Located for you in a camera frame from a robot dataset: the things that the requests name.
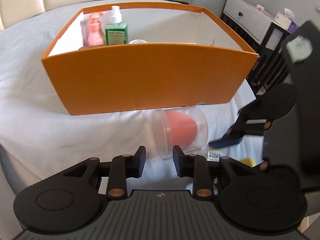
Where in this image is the pink sponge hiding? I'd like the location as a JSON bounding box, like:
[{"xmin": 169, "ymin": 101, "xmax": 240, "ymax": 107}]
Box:
[{"xmin": 151, "ymin": 106, "xmax": 208, "ymax": 159}]

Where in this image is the white lidded cream jar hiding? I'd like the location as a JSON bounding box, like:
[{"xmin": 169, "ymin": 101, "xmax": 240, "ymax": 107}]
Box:
[{"xmin": 129, "ymin": 39, "xmax": 147, "ymax": 44}]

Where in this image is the pink pump bottle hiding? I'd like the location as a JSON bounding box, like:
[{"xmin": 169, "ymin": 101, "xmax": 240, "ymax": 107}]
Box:
[{"xmin": 84, "ymin": 12, "xmax": 106, "ymax": 47}]

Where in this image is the green liquid bottle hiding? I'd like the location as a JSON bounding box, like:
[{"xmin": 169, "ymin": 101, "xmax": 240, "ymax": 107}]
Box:
[{"xmin": 105, "ymin": 5, "xmax": 128, "ymax": 46}]

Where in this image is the light blue bed sheet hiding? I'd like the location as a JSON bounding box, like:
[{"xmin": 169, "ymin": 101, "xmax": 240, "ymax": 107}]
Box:
[{"xmin": 1, "ymin": 3, "xmax": 254, "ymax": 192}]

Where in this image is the white black nightstand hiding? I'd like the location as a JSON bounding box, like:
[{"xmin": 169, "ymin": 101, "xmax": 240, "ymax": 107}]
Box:
[{"xmin": 220, "ymin": 0, "xmax": 291, "ymax": 95}]

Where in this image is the tissue box on nightstand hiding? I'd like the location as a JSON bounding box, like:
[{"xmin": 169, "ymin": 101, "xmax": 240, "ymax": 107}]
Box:
[{"xmin": 274, "ymin": 8, "xmax": 299, "ymax": 33}]

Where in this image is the orange cardboard box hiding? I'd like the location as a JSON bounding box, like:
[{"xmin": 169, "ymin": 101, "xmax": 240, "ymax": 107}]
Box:
[{"xmin": 41, "ymin": 2, "xmax": 258, "ymax": 115}]

